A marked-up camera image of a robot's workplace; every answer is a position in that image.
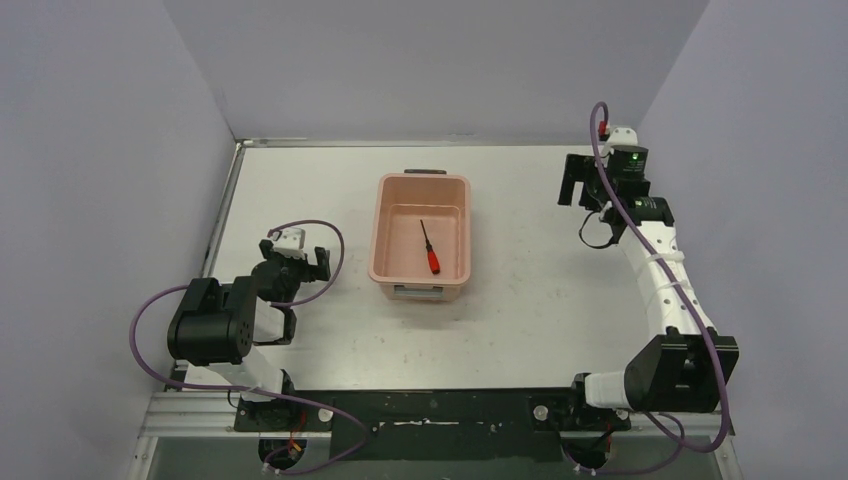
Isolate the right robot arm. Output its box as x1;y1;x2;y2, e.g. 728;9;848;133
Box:
558;146;739;429

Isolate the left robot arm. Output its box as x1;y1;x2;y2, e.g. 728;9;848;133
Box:
167;234;331;431

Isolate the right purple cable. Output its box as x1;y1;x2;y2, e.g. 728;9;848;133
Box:
588;101;733;477

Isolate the aluminium frame rail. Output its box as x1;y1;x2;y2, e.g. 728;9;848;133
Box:
139;392;721;440

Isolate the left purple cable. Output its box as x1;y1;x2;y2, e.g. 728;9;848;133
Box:
128;219;372;477

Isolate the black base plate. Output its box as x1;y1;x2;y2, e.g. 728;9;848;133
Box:
234;386;631;462

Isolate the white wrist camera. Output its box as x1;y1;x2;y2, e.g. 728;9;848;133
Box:
271;227;306;260
604;125;639;149

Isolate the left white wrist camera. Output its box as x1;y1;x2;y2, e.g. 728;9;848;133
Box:
271;227;306;260

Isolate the purple cable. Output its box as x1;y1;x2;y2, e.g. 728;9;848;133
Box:
588;101;733;477
128;219;372;477

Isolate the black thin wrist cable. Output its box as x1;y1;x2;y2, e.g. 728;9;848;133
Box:
578;210;621;251

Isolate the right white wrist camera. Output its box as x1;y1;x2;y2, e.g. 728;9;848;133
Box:
604;125;639;149

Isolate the pink plastic bin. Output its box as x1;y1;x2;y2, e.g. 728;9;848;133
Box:
368;169;472;302

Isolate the red black screwdriver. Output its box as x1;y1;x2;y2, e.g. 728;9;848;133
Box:
419;219;441;275

